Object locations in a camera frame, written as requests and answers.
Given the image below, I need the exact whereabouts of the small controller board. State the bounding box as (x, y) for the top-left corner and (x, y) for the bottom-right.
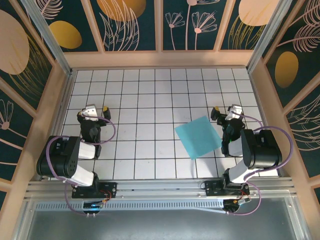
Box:
(223, 198), (252, 210)
(83, 201), (104, 210)

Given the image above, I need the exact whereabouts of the aluminium frame post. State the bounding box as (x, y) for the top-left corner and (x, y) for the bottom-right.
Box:
(245, 0), (294, 72)
(20, 0), (74, 77)

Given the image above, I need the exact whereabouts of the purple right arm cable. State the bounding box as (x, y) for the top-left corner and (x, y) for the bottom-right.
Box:
(231, 111), (294, 216)

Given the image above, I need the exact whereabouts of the long aluminium mounting rail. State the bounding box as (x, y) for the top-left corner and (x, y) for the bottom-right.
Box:
(24, 176), (299, 201)

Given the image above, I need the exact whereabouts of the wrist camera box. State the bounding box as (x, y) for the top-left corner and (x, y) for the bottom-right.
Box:
(226, 104), (243, 120)
(81, 104), (99, 119)

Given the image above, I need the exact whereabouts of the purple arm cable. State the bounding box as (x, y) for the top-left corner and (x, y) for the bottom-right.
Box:
(46, 116), (117, 217)
(231, 111), (294, 216)

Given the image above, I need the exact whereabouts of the aluminium table side rail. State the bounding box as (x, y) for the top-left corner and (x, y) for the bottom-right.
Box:
(37, 71), (77, 181)

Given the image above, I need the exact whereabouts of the grey metal plate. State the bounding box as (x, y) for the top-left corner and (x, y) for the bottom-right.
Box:
(13, 197), (310, 240)

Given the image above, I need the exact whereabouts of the grey slotted cable duct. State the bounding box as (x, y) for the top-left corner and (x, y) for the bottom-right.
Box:
(34, 199), (227, 215)

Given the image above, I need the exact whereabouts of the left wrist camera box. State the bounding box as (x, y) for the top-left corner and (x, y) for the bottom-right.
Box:
(81, 104), (99, 119)

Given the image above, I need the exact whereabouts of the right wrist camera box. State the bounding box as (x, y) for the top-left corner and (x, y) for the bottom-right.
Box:
(226, 104), (243, 120)

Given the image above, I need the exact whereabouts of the light blue cloth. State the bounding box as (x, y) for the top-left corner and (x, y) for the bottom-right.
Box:
(174, 115), (223, 160)

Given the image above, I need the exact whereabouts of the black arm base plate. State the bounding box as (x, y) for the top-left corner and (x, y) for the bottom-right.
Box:
(204, 180), (250, 197)
(71, 181), (118, 200)

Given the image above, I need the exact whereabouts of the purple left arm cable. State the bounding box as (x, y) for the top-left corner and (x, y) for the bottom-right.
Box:
(46, 116), (117, 217)

